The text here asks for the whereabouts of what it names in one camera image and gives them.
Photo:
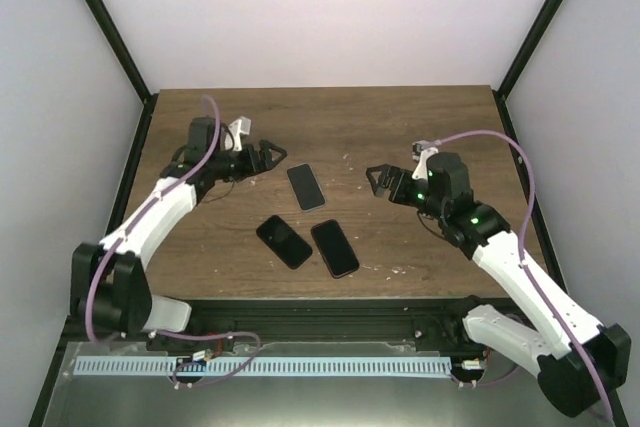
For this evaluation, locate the clear magsafe phone case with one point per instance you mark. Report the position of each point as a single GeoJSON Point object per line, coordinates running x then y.
{"type": "Point", "coordinates": [306, 187]}

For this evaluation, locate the right black frame post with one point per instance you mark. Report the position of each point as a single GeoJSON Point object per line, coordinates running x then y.
{"type": "Point", "coordinates": [536, 32]}

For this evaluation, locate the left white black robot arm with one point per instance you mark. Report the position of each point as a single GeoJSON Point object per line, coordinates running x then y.
{"type": "Point", "coordinates": [109, 286]}

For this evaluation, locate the pink phone black screen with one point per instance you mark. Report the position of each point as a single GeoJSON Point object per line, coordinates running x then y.
{"type": "Point", "coordinates": [335, 248]}

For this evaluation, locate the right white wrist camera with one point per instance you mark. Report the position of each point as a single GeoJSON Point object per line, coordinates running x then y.
{"type": "Point", "coordinates": [421, 152]}

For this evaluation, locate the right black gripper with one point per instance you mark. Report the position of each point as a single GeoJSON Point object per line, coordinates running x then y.
{"type": "Point", "coordinates": [389, 172]}

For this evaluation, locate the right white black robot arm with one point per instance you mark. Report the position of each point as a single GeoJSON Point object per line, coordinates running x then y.
{"type": "Point", "coordinates": [574, 357]}

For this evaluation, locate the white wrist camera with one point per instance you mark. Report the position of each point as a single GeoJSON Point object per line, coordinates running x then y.
{"type": "Point", "coordinates": [421, 152]}
{"type": "Point", "coordinates": [236, 132]}

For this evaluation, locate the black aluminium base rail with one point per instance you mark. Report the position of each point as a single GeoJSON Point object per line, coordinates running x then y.
{"type": "Point", "coordinates": [430, 323]}

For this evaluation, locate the light blue slotted cable duct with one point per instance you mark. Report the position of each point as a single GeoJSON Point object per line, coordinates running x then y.
{"type": "Point", "coordinates": [405, 367]}

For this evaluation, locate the black phone case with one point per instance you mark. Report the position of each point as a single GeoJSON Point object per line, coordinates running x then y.
{"type": "Point", "coordinates": [284, 242]}
{"type": "Point", "coordinates": [335, 248]}

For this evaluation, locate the left black frame post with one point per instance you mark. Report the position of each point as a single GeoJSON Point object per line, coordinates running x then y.
{"type": "Point", "coordinates": [117, 45]}

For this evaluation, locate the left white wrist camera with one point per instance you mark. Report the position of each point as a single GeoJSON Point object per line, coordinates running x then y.
{"type": "Point", "coordinates": [236, 132]}

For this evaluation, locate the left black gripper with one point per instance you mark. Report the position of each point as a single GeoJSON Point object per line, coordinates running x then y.
{"type": "Point", "coordinates": [257, 166]}

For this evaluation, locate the black frame post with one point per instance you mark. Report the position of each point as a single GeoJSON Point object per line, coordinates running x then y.
{"type": "Point", "coordinates": [117, 45]}
{"type": "Point", "coordinates": [536, 32]}

